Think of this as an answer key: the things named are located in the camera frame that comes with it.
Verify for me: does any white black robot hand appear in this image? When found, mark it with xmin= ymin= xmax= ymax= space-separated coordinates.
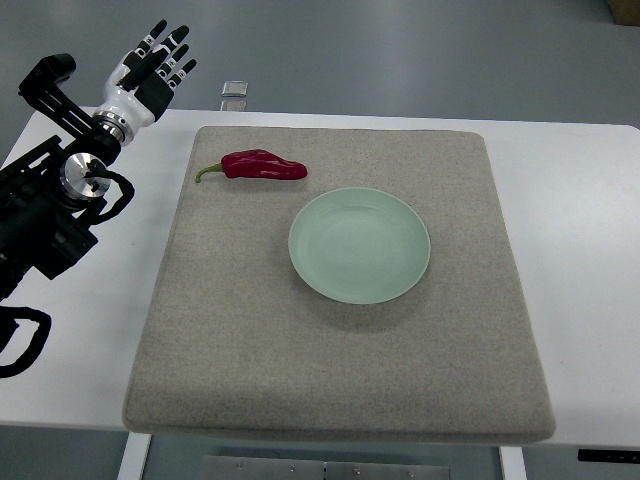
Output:
xmin=93 ymin=20 xmax=197 ymax=146

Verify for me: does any red pepper with green stem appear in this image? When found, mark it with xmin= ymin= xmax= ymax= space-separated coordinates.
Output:
xmin=195 ymin=149 xmax=308 ymax=183

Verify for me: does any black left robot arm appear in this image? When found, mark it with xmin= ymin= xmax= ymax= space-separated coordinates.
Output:
xmin=1 ymin=53 xmax=135 ymax=298

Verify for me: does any silver floor socket plate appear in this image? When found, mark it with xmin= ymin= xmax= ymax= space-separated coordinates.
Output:
xmin=221 ymin=80 xmax=248 ymax=98

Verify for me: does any light green round plate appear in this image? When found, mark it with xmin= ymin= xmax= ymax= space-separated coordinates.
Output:
xmin=288 ymin=188 xmax=431 ymax=305

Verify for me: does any beige felt mat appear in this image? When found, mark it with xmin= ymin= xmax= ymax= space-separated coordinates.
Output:
xmin=122 ymin=125 xmax=557 ymax=444

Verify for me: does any white table leg left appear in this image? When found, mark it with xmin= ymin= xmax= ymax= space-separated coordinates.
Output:
xmin=116 ymin=433 xmax=152 ymax=480

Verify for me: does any white table leg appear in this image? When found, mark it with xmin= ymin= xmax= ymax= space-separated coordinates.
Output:
xmin=499 ymin=446 xmax=527 ymax=480
xmin=116 ymin=433 xmax=152 ymax=480

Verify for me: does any cardboard box corner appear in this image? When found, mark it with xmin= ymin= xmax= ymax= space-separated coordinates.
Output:
xmin=606 ymin=0 xmax=640 ymax=26

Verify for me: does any white table leg right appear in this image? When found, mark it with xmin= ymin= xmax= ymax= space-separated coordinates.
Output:
xmin=499 ymin=446 xmax=527 ymax=480

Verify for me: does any black table control panel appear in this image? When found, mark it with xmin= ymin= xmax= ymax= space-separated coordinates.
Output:
xmin=577 ymin=449 xmax=640 ymax=464

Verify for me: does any black sleeved cable loop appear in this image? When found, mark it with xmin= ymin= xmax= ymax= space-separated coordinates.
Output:
xmin=0 ymin=305 xmax=53 ymax=379

